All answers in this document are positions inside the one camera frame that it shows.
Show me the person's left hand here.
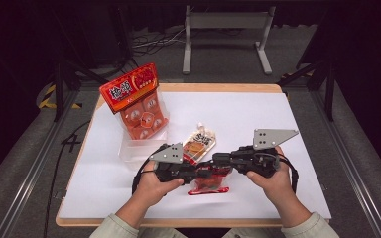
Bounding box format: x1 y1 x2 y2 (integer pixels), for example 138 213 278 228
135 161 185 208

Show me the translucent plastic storage container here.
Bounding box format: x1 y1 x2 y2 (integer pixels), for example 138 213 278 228
118 95 170 163

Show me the black floor cable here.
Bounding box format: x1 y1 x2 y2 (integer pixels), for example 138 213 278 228
42 120 91 238

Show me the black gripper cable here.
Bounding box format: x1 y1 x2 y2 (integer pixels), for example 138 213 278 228
131 158 158 196
278 154 300 194

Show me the red and black snack packet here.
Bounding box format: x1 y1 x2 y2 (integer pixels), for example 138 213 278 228
187 165 231 196

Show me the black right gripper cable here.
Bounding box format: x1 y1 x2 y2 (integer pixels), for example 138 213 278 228
278 154 300 194

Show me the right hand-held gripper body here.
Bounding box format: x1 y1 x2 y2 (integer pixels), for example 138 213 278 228
231 128 300 179

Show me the yellow and black floor tape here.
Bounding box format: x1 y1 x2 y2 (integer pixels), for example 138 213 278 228
39 83 83 110

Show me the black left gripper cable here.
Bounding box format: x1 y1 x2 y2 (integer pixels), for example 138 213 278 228
131 158 158 196

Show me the white table mat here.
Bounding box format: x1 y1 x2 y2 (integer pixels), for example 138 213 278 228
59 91 332 220

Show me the orange snack pouch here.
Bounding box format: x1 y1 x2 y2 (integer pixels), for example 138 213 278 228
182 122 217 166

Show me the bundle of floor cables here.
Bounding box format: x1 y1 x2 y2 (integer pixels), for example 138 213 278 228
132 27 187 53

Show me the aluminium floor rail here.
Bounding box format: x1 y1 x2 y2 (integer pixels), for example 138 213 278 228
0 89 81 238
311 89 381 238

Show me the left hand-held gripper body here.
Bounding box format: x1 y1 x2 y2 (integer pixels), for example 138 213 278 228
149 142 197 185

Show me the person's right hand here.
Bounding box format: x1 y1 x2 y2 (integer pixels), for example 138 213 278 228
246 146 296 208

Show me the black tripod stand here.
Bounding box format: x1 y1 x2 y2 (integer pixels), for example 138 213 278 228
53 58 138 123
276 58 337 123

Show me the grey metal stand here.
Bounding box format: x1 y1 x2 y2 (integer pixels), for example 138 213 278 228
182 4 277 75

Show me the orange snack packet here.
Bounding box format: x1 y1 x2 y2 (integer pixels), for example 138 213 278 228
98 62 170 141

